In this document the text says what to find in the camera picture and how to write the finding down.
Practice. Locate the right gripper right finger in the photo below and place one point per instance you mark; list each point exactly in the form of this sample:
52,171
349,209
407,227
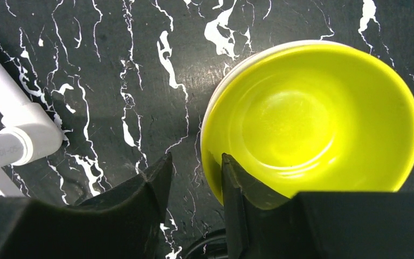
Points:
261,223

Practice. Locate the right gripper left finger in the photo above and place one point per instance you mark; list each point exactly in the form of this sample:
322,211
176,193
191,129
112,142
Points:
123,222

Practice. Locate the yellow green bowl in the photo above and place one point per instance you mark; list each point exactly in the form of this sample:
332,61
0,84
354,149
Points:
317,116

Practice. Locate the white pvc pipe frame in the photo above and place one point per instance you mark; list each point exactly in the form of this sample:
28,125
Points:
29,133

